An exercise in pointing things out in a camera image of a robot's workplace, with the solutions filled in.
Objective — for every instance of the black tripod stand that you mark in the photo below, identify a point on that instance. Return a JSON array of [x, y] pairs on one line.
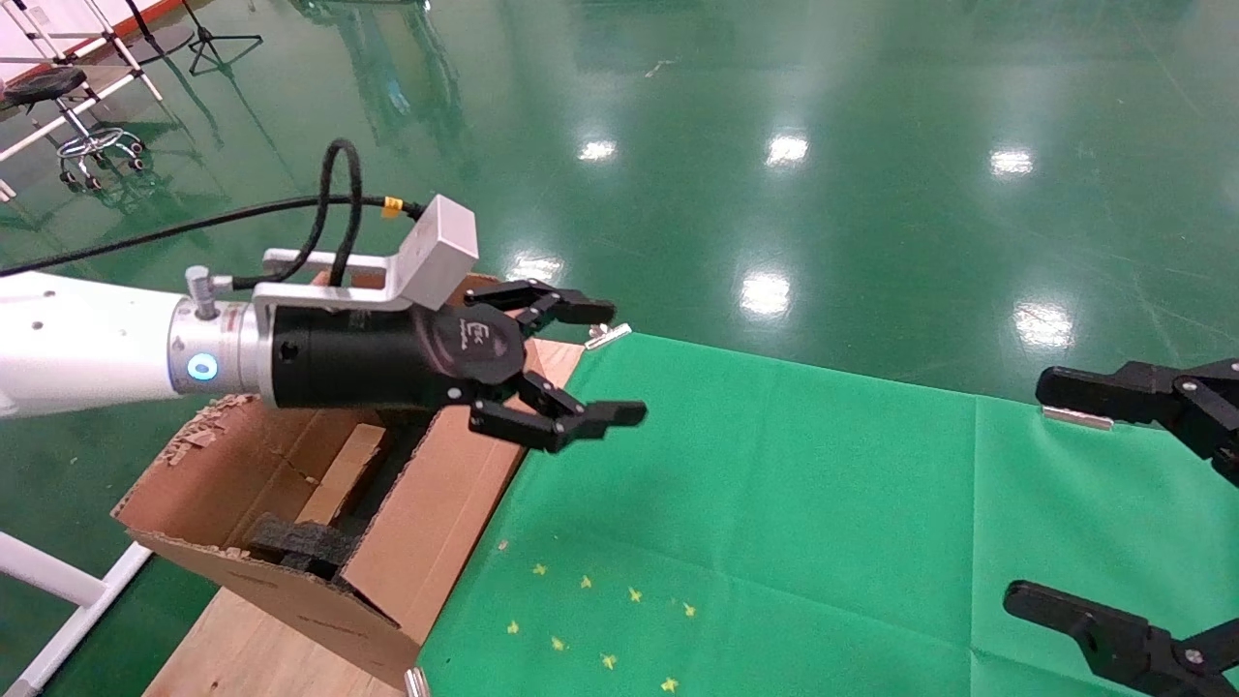
[[208, 41]]

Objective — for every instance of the large open cardboard carton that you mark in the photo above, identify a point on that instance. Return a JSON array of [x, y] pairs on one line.
[[436, 523]]

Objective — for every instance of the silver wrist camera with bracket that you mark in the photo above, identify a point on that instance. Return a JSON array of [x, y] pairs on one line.
[[440, 242]]

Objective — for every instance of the white pipe rack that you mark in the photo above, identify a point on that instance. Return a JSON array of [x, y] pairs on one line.
[[19, 146]]

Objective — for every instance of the black round-base stand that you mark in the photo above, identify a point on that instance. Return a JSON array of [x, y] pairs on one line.
[[160, 41]]

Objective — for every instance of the metal cloth clip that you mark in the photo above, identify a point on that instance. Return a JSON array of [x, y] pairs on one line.
[[1076, 418], [610, 335], [416, 682]]

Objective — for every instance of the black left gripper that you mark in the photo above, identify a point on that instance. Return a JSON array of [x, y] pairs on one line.
[[387, 353]]

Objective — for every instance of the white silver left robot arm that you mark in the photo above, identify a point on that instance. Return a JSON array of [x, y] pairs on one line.
[[77, 339]]

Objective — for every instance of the small brown cardboard box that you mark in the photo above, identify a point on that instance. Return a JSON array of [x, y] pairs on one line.
[[339, 474]]

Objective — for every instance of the green table cloth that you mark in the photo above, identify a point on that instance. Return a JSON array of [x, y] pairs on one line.
[[852, 532]]

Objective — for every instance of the black wheeled stool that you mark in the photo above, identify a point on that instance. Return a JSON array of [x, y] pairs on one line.
[[44, 85]]

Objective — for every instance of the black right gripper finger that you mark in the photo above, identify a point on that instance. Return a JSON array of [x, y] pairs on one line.
[[1142, 395], [1123, 647]]

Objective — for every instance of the white pipe table frame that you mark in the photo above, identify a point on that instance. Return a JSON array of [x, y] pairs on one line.
[[48, 571]]

